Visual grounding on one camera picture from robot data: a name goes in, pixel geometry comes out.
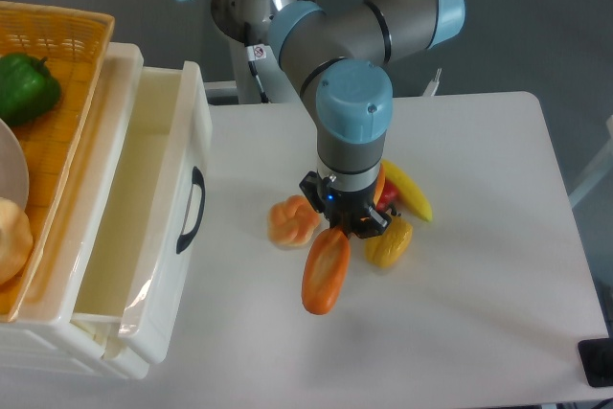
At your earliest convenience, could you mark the beige plate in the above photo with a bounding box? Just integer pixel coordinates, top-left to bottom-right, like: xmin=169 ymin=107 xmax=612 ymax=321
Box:
xmin=0 ymin=121 xmax=30 ymax=210

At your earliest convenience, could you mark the red pepper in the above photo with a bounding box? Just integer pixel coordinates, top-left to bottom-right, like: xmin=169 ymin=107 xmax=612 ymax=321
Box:
xmin=374 ymin=166 xmax=398 ymax=212

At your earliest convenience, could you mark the upper white drawer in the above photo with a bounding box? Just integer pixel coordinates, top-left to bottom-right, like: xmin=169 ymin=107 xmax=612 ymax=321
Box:
xmin=73 ymin=61 xmax=212 ymax=366

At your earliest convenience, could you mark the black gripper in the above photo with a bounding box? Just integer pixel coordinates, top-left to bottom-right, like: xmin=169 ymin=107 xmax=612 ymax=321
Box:
xmin=300 ymin=171 xmax=392 ymax=239

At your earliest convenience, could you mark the white drawer cabinet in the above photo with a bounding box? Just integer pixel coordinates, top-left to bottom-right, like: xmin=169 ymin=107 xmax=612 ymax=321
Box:
xmin=1 ymin=43 xmax=149 ymax=378

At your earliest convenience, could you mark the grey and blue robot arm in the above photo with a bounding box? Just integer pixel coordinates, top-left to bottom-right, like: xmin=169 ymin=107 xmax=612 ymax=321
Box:
xmin=177 ymin=0 xmax=465 ymax=239

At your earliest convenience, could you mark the yellow banana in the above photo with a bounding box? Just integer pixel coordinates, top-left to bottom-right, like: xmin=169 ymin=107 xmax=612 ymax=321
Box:
xmin=381 ymin=159 xmax=433 ymax=222

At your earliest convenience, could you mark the yellow star fruit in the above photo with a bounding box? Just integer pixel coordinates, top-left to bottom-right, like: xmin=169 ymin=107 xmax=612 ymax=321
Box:
xmin=365 ymin=216 xmax=413 ymax=269

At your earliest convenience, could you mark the orange woven basket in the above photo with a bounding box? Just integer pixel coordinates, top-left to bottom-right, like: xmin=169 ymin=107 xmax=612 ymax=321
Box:
xmin=1 ymin=1 xmax=115 ymax=323

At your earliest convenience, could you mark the robot cable with label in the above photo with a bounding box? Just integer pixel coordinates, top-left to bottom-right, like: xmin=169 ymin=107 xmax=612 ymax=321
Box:
xmin=242 ymin=21 xmax=272 ymax=104

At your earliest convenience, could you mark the black drawer handle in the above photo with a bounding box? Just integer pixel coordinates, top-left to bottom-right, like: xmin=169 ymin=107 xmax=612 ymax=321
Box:
xmin=175 ymin=167 xmax=206 ymax=254

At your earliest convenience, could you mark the black device at table edge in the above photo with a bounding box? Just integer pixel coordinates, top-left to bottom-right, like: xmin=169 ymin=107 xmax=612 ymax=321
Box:
xmin=578 ymin=338 xmax=613 ymax=388

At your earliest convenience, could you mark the pale bread bun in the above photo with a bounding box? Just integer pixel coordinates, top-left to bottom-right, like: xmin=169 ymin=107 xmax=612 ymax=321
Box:
xmin=1 ymin=198 xmax=34 ymax=284

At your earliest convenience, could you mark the round braided bread roll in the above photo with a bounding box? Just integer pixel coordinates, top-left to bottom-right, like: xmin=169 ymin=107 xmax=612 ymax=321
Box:
xmin=267 ymin=195 xmax=321 ymax=247

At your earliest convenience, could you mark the long orange bread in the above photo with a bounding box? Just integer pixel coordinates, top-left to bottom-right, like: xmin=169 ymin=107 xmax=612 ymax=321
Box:
xmin=301 ymin=228 xmax=351 ymax=315

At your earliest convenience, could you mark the green bell pepper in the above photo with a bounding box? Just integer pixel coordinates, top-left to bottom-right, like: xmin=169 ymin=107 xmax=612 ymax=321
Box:
xmin=1 ymin=53 xmax=61 ymax=126

